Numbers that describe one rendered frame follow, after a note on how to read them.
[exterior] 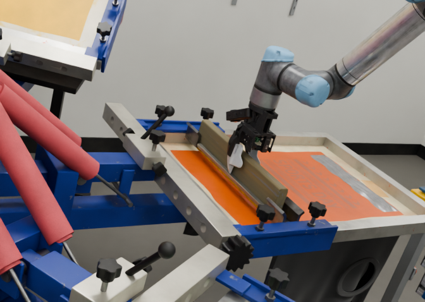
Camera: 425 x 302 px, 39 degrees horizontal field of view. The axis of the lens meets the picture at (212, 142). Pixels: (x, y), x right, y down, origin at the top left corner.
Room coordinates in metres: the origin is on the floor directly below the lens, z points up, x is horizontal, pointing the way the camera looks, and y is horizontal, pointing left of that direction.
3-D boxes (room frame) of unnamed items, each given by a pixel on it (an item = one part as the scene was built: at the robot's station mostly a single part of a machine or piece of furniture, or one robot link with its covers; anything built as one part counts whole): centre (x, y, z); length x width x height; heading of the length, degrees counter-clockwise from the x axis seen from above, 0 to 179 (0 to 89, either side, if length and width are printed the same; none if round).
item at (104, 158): (1.30, 0.20, 1.02); 0.17 x 0.06 x 0.05; 127
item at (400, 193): (1.63, -0.25, 0.97); 0.79 x 0.58 x 0.04; 127
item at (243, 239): (1.08, -0.10, 1.02); 0.07 x 0.06 x 0.07; 127
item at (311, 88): (1.44, -0.19, 1.30); 0.11 x 0.11 x 0.08; 49
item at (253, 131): (1.49, -0.10, 1.15); 0.09 x 0.08 x 0.12; 37
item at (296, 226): (1.27, -0.23, 0.98); 0.30 x 0.05 x 0.07; 127
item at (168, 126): (1.71, 0.11, 0.98); 0.30 x 0.05 x 0.07; 127
